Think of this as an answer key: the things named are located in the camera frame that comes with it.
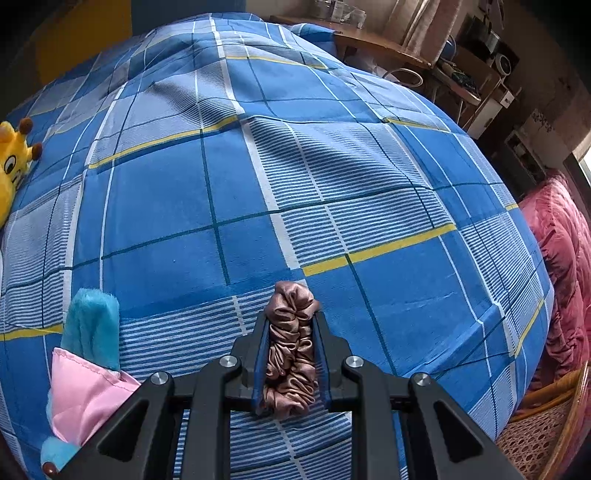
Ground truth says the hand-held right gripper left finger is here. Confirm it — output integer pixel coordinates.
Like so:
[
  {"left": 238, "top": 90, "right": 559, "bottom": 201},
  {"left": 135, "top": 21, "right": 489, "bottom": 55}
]
[{"left": 55, "top": 311, "right": 271, "bottom": 480}]

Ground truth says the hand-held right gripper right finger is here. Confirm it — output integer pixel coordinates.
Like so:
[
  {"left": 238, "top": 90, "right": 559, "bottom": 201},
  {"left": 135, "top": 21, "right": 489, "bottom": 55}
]
[{"left": 311, "top": 311, "right": 527, "bottom": 480}]

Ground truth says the brown satin scrunchie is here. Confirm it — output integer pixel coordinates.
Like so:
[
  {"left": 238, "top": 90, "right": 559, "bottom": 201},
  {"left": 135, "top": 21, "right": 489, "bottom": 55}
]
[{"left": 261, "top": 279, "right": 321, "bottom": 420}]

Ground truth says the teal and pink plush toy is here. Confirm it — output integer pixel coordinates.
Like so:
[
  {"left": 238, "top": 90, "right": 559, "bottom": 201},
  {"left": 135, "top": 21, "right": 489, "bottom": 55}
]
[{"left": 41, "top": 287, "right": 141, "bottom": 476}]

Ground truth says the blue plaid quilt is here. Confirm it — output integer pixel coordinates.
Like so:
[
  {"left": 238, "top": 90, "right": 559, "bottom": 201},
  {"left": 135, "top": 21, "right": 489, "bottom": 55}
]
[{"left": 0, "top": 11, "right": 555, "bottom": 480}]

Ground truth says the wicker basket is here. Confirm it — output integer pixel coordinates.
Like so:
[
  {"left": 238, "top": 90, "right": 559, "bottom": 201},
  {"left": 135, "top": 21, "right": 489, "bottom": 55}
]
[{"left": 496, "top": 362, "right": 591, "bottom": 480}]

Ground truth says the pink fleece blanket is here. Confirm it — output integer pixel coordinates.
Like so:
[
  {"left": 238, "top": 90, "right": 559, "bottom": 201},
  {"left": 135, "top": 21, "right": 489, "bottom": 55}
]
[{"left": 519, "top": 173, "right": 591, "bottom": 393}]

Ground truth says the low wooden shelf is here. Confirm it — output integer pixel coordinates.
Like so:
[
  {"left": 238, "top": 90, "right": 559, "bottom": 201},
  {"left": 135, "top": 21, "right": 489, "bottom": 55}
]
[{"left": 503, "top": 129, "right": 550, "bottom": 185}]

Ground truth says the white cabinet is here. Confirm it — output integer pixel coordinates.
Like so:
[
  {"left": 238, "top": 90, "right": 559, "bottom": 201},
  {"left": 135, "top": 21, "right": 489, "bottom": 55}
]
[{"left": 471, "top": 85, "right": 515, "bottom": 139}]

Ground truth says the wooden folding chair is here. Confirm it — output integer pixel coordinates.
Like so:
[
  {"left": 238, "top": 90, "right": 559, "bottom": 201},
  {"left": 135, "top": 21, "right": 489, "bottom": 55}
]
[{"left": 434, "top": 41, "right": 504, "bottom": 130}]

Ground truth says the yellow giraffe plush toy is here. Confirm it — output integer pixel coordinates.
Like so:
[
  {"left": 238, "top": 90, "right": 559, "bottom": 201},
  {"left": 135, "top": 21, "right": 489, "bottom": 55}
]
[{"left": 0, "top": 117, "right": 43, "bottom": 229}]

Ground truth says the wooden desk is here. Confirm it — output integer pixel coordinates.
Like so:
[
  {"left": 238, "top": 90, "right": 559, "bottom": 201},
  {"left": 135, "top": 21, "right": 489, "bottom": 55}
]
[{"left": 270, "top": 14, "right": 432, "bottom": 70}]

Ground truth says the narrow pink curtain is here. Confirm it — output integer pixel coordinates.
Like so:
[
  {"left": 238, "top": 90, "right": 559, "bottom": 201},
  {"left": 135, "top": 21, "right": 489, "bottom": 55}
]
[{"left": 388, "top": 0, "right": 462, "bottom": 61}]

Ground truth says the teal headboard panel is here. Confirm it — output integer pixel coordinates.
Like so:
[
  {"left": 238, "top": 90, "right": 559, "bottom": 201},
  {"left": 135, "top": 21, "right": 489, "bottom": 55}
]
[{"left": 131, "top": 0, "right": 250, "bottom": 38}]

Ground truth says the yellow headboard panel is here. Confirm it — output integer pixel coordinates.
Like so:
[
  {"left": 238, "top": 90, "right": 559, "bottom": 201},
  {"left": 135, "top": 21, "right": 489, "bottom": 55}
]
[{"left": 34, "top": 0, "right": 134, "bottom": 86}]

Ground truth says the white wire chair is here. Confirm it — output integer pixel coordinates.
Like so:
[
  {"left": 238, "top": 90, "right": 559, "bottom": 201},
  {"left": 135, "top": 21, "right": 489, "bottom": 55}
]
[{"left": 374, "top": 67, "right": 423, "bottom": 88}]

